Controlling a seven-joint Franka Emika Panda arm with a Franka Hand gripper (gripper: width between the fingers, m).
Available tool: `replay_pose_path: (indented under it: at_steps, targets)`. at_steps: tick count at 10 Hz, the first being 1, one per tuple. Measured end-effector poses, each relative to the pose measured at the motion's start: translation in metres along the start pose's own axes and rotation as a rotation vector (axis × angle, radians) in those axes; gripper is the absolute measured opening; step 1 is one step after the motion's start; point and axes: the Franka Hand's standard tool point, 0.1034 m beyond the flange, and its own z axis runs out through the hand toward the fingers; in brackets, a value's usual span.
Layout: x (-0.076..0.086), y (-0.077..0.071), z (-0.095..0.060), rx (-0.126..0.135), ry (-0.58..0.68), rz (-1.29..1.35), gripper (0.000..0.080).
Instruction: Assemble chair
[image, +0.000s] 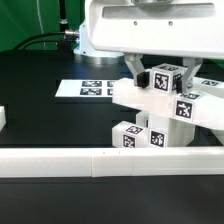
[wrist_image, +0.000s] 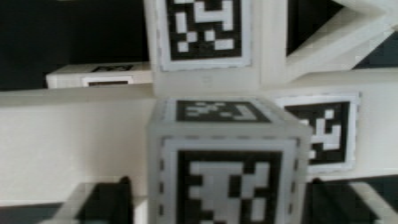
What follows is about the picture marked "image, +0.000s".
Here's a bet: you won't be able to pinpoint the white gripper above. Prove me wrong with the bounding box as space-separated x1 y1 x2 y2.
85 0 224 94

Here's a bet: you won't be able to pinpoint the white tagged cube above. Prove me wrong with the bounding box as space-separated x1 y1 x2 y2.
152 63 185 95

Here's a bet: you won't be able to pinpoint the white chair back frame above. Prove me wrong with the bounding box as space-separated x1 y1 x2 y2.
112 77 224 131

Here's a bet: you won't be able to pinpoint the white chair seat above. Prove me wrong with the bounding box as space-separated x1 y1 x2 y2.
136 111 195 147

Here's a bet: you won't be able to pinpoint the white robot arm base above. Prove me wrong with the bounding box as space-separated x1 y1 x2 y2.
73 19 125 65

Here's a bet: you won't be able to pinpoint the white right fence bar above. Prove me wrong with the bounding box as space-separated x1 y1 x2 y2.
211 129 224 146

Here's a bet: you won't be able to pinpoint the white fence bar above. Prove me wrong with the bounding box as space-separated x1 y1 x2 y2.
211 129 224 146
0 147 224 178
0 106 6 132

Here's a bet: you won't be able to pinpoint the white front fence bar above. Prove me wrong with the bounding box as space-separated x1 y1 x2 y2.
0 147 224 178

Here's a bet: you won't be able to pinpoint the white left fence bar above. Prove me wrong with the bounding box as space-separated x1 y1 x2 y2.
0 106 6 132

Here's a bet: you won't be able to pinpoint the black cables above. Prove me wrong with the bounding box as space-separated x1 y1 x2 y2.
13 29 81 52

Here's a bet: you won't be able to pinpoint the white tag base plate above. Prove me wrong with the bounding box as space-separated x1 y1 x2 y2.
55 79 114 98

